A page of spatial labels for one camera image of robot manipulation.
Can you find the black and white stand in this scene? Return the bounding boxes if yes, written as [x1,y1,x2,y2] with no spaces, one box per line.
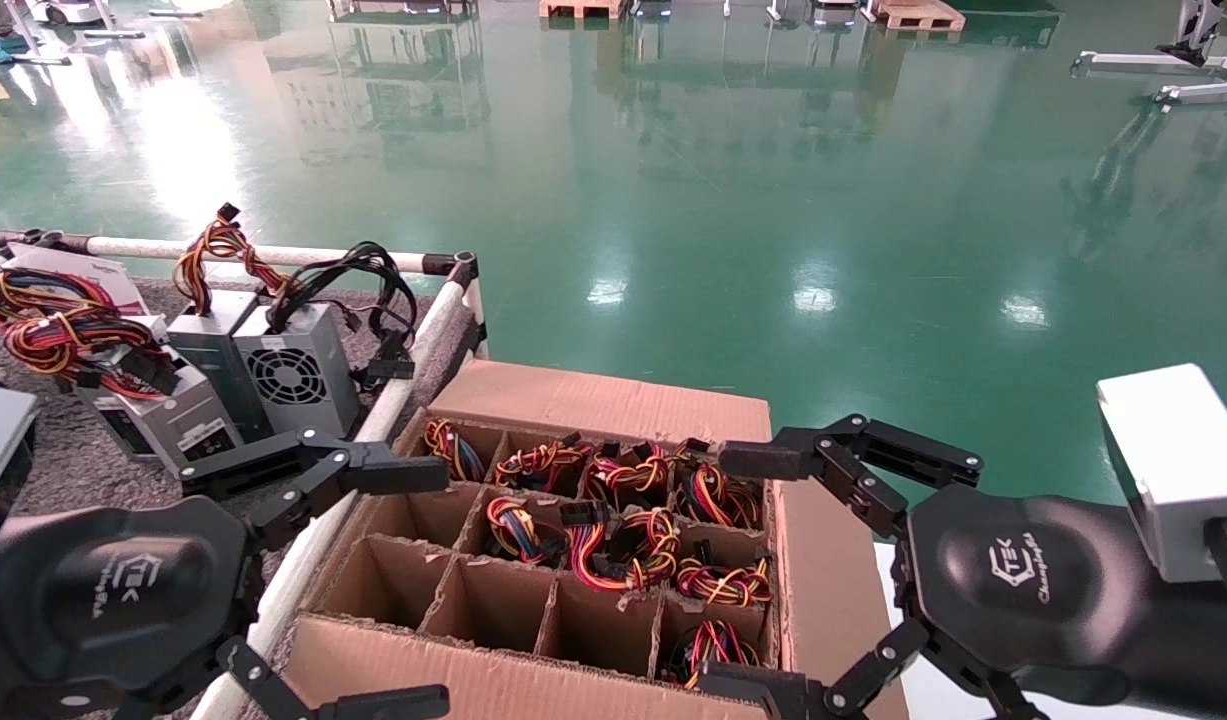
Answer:
[1156,0,1226,67]

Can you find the large wooden pallet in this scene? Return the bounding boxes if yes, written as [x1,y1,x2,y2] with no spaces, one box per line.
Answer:
[866,0,967,32]

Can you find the brown cardboard box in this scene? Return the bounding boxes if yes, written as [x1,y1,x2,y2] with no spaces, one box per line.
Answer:
[281,358,911,720]

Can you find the long aluminium frame bar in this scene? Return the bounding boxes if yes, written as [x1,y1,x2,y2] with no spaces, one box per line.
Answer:
[1070,50,1227,81]

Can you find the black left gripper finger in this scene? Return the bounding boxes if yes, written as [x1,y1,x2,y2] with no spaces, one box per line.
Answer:
[178,428,451,551]
[218,638,451,720]

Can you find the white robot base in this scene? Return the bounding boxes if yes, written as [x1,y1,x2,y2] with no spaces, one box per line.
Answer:
[25,0,116,27]

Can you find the grey power supply tangled wires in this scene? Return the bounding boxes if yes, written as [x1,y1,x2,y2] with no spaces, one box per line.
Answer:
[1,305,246,476]

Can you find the cardboard divider grid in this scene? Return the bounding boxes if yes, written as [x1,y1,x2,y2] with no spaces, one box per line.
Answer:
[308,410,779,691]

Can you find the short aluminium frame bar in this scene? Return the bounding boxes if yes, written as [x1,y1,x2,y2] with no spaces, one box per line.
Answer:
[1153,80,1227,107]

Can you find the long white pipe rail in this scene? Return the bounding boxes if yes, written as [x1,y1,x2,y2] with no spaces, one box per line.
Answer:
[0,227,454,276]

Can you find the small wooden pallet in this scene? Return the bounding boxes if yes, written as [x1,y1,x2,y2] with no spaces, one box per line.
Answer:
[539,0,631,20]

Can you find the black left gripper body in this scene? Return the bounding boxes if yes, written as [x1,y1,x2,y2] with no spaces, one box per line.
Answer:
[0,495,261,720]

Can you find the dark grey power supply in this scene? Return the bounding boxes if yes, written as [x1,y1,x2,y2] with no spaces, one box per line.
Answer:
[166,202,299,446]

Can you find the white table frame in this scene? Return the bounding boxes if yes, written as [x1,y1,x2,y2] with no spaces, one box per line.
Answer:
[328,0,474,16]

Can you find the black pipe corner joint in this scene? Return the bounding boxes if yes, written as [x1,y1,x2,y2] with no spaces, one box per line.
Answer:
[421,250,480,293]

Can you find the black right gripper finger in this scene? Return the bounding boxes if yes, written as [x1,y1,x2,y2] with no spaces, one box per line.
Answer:
[698,618,1049,720]
[718,413,984,541]

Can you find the power supply from box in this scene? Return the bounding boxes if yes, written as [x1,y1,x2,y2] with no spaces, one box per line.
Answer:
[420,418,486,483]

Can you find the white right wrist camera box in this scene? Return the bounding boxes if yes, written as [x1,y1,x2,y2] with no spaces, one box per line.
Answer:
[1096,363,1227,611]

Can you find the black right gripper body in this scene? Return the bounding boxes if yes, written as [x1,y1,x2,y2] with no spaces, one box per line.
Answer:
[893,485,1156,683]

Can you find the white labelled power supply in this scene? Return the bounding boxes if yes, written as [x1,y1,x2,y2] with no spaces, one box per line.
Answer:
[0,243,152,331]

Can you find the silver power supply black cables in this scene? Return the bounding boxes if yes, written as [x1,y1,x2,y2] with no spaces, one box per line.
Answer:
[231,240,421,441]

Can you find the power supply with coloured wires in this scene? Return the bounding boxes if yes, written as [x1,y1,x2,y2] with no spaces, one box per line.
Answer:
[658,620,764,691]
[585,440,674,506]
[676,558,774,608]
[558,500,682,593]
[483,497,566,566]
[493,432,596,493]
[671,437,766,529]

